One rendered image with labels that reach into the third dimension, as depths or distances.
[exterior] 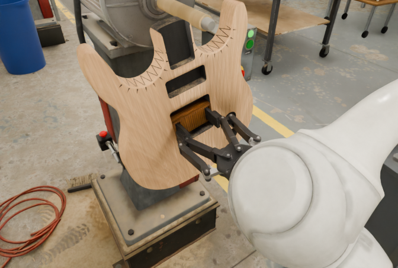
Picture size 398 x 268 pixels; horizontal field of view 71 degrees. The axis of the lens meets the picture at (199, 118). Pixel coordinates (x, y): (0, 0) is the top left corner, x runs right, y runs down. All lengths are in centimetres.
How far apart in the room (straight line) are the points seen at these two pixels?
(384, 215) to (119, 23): 115
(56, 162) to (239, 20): 184
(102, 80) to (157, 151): 21
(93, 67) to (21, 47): 298
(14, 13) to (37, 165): 165
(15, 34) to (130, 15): 271
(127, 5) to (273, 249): 61
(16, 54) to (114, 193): 230
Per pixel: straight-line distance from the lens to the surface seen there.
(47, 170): 220
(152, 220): 137
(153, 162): 63
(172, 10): 65
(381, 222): 136
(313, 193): 23
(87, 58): 46
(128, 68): 96
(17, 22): 337
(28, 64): 352
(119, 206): 145
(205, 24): 56
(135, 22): 74
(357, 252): 41
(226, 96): 65
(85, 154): 221
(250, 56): 100
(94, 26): 102
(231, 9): 58
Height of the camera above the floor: 143
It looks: 37 degrees down
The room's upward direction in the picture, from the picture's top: straight up
